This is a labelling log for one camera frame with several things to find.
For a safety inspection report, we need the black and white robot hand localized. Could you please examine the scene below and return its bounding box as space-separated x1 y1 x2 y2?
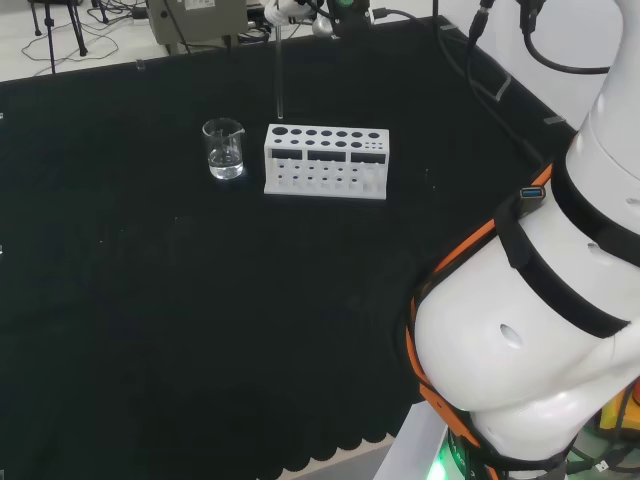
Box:
263 0 376 39

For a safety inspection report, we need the white test tube rack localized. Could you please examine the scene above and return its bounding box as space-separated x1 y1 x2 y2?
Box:
263 123 390 201

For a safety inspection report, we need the grey metal cabinet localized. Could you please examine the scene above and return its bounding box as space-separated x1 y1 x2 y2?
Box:
146 0 250 46

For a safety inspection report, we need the clear glass beaker with water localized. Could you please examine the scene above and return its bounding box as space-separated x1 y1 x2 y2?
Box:
201 117 246 181

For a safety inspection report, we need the black tripod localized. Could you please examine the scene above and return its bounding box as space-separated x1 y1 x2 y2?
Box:
27 0 90 75

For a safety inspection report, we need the black bench cloth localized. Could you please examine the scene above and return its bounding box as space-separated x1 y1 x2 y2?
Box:
0 14 581 480

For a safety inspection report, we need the yellow stop button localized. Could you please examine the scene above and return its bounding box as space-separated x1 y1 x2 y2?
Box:
599 378 640 432

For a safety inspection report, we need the black cable bundle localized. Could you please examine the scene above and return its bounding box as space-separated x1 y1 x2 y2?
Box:
238 17 274 45

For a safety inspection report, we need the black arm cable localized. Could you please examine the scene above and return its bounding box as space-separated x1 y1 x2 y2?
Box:
517 0 614 76

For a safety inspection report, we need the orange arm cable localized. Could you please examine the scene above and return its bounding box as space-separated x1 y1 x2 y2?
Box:
405 163 556 480

